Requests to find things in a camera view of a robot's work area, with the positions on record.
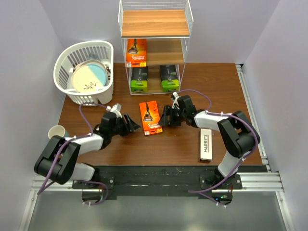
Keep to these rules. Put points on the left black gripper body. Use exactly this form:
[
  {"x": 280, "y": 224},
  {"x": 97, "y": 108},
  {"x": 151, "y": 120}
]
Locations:
[{"x": 121, "y": 128}]

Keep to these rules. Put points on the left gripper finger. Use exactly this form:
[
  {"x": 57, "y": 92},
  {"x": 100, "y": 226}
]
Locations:
[
  {"x": 129, "y": 121},
  {"x": 133, "y": 126}
]

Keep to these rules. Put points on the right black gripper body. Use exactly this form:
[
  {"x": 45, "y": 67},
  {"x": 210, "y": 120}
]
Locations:
[{"x": 176, "y": 116}]

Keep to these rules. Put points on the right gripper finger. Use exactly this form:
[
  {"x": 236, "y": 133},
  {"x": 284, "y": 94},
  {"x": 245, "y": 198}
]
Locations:
[
  {"x": 164, "y": 121},
  {"x": 166, "y": 110}
]

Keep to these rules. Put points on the orange Gillette razor pack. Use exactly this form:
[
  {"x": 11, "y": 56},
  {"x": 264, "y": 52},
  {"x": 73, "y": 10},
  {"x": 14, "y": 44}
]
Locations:
[
  {"x": 136, "y": 53},
  {"x": 150, "y": 118}
]

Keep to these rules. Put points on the green black razor box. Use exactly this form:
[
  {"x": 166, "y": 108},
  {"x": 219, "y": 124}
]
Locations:
[
  {"x": 169, "y": 78},
  {"x": 139, "y": 79}
]

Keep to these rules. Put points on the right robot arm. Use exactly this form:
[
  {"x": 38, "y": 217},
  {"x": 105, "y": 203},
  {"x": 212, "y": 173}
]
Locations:
[{"x": 239, "y": 136}]

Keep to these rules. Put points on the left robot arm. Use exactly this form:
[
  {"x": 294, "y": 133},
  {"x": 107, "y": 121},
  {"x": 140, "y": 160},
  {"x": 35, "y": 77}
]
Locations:
[{"x": 58, "y": 161}]

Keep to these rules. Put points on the white Harry's box right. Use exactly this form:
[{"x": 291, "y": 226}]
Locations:
[{"x": 206, "y": 144}]

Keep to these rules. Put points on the cream and blue plate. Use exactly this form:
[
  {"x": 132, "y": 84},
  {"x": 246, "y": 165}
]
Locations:
[{"x": 89, "y": 76}]

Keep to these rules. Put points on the cream paper cup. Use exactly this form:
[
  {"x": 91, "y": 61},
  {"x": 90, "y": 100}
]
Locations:
[{"x": 57, "y": 130}]

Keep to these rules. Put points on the white plastic laundry basket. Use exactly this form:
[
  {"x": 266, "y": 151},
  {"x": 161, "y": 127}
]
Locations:
[{"x": 98, "y": 50}]

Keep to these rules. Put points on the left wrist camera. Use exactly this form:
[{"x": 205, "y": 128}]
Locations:
[{"x": 116, "y": 109}]

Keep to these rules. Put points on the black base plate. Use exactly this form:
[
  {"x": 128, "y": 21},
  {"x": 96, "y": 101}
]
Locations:
[{"x": 165, "y": 181}]

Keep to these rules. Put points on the white wire wooden shelf unit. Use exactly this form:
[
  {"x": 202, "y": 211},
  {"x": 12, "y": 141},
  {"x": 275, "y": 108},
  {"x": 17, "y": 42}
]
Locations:
[{"x": 166, "y": 25}]

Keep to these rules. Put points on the aluminium rail frame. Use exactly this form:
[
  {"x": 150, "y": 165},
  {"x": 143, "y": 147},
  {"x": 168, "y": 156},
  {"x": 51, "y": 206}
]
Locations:
[{"x": 225, "y": 81}]

